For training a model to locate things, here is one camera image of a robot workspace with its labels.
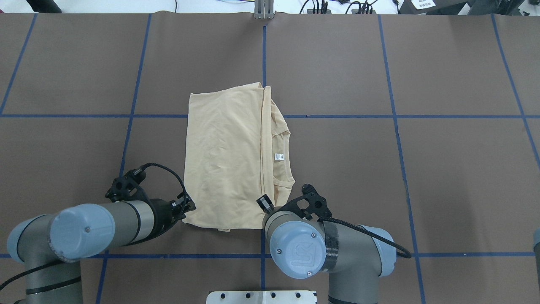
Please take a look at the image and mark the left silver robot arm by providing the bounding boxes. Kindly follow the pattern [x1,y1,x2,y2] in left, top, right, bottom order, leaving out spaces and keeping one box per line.
[1,192,196,304]

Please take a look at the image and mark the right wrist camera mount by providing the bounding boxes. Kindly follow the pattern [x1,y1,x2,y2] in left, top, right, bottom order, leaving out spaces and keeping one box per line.
[277,184,332,220]

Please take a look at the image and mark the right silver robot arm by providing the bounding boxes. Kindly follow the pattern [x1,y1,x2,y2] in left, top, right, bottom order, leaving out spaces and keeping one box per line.
[257,193,411,304]

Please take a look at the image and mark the black labelled box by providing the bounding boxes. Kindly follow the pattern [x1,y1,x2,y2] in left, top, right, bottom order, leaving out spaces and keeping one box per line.
[398,0,469,15]

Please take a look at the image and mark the black braided left cable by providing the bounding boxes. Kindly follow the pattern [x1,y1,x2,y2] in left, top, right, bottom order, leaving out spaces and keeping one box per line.
[0,163,188,292]

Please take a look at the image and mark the black braided right cable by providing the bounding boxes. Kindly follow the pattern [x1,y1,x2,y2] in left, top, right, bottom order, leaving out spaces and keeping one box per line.
[319,217,412,259]

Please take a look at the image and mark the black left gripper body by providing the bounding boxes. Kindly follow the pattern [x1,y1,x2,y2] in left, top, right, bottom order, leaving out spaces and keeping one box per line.
[150,198,180,240]

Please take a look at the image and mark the beige long-sleeve graphic shirt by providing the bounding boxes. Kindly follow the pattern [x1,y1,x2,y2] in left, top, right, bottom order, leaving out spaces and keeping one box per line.
[183,82,295,231]

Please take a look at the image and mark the black braided cable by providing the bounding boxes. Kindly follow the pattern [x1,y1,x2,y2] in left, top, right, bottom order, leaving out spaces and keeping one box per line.
[319,217,412,259]
[0,163,188,292]

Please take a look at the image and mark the aluminium frame post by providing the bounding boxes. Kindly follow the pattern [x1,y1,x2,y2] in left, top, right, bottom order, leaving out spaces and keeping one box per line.
[254,0,275,20]

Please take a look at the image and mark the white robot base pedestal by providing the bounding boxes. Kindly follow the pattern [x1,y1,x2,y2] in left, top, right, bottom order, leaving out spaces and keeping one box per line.
[206,290,318,304]

